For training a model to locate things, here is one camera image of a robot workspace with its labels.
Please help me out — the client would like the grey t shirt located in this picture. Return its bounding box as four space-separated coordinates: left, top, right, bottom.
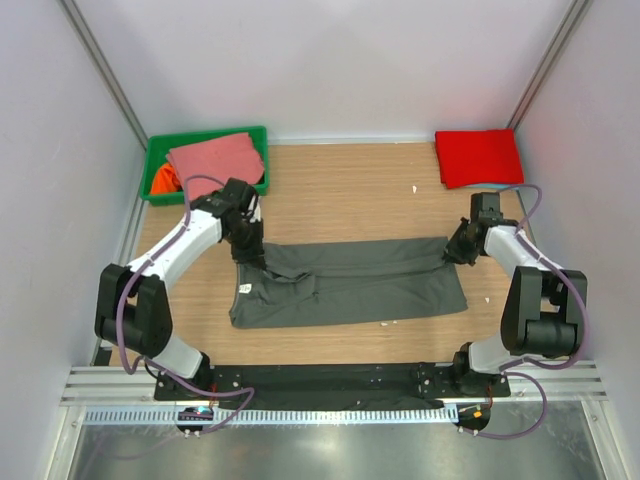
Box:
229 237 468 329

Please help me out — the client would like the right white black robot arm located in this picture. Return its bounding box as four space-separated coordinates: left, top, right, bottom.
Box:
443 192 588 396

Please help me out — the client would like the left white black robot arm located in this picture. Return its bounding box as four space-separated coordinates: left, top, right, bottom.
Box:
94 178 266 400

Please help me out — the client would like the light blue folded t shirt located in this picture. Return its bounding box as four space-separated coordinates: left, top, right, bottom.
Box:
469 183 521 191

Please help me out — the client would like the pink folded t shirt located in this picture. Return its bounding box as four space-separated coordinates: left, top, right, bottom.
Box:
166 132 265 201

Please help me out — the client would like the red folded t shirt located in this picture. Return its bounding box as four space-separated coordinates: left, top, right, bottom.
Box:
434 129 524 189

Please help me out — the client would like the orange t shirt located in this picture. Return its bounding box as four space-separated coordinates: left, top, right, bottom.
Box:
149 162 182 195

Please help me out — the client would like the green plastic bin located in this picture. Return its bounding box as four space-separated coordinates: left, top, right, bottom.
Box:
140 126 269 206

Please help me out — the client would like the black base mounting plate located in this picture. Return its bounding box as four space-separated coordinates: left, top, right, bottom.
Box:
152 362 512 412

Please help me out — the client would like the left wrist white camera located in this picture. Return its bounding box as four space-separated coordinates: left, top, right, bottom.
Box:
248 196 262 223

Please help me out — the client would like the white slotted cable duct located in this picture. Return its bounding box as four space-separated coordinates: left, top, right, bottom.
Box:
83 404 458 426

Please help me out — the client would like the aluminium frame rail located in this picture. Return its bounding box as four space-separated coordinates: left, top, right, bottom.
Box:
59 365 161 407

